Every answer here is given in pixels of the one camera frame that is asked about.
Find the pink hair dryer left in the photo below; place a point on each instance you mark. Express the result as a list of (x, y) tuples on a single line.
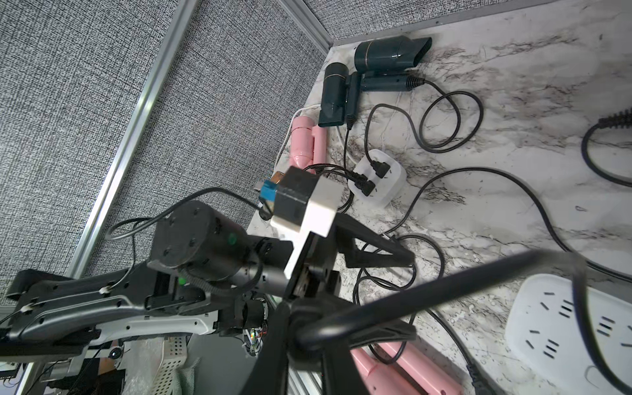
[(309, 143)]

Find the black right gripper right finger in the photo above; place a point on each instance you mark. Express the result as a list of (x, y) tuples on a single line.
[(339, 372)]

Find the pink folded hair dryer front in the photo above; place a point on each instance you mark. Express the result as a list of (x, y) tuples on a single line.
[(412, 373)]

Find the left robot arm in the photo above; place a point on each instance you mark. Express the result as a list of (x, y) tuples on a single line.
[(204, 275)]

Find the white power strip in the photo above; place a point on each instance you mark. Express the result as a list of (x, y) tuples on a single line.
[(386, 188), (543, 333)]

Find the dark green hair dryer left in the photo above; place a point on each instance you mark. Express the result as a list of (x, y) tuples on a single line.
[(340, 97)]

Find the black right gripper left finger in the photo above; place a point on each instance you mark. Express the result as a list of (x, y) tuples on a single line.
[(270, 373)]

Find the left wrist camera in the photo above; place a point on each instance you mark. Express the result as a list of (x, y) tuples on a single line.
[(304, 204)]

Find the right white power strip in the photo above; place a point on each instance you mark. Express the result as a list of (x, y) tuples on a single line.
[(543, 333)]

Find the dark green hair dryer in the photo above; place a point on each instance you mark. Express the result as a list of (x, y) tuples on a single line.
[(384, 64), (340, 97)]

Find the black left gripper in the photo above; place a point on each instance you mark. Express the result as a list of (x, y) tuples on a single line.
[(311, 268)]

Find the left white power strip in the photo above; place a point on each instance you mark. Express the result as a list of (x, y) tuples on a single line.
[(386, 188)]

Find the dark green hair dryer back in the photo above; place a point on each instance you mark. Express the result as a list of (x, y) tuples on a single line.
[(384, 64)]

